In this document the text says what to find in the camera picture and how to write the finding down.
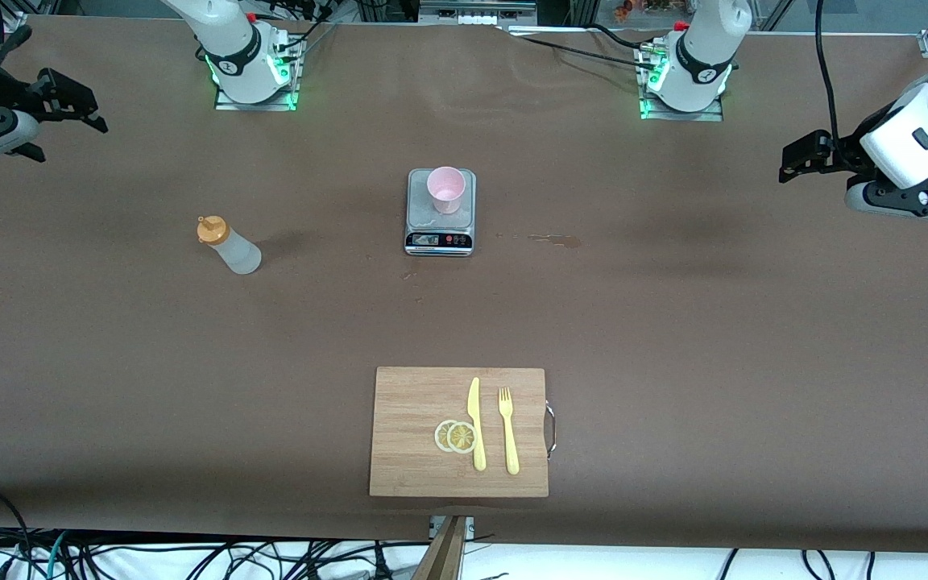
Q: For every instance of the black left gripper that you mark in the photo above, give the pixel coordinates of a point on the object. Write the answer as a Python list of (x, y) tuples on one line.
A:
[(844, 154)]

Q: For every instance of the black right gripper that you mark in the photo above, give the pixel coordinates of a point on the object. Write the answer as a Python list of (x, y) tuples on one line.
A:
[(22, 98)]

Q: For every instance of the clear sauce bottle orange cap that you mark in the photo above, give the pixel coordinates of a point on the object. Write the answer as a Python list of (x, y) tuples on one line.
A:
[(234, 252)]

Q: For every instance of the pink plastic cup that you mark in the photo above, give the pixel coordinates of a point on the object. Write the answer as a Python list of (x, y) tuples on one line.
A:
[(446, 192)]

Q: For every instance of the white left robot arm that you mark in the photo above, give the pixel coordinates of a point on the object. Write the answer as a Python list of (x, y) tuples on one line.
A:
[(919, 141)]

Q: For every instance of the brown table cover sheet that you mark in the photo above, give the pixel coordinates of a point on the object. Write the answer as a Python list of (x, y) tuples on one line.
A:
[(190, 387)]

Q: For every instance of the white power strip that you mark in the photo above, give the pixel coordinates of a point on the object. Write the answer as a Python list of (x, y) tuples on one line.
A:
[(484, 20)]

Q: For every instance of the silver digital kitchen scale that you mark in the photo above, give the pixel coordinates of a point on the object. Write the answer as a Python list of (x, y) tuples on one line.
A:
[(441, 234)]

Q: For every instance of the yellow plastic fork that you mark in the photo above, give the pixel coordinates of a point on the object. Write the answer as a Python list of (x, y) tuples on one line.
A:
[(510, 443)]

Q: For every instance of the yellow plastic knife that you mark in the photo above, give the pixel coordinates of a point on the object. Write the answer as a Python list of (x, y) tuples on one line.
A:
[(477, 435)]

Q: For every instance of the yellow lemon slice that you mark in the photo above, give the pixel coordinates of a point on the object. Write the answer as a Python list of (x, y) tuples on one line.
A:
[(440, 436), (461, 437)]

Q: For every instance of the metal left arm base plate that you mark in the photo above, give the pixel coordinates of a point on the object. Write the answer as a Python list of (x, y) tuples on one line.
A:
[(706, 115)]

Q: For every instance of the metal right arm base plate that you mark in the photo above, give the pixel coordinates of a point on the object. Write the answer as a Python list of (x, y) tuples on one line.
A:
[(226, 104)]

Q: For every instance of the wooden post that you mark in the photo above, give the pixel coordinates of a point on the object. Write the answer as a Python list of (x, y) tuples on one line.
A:
[(440, 556)]

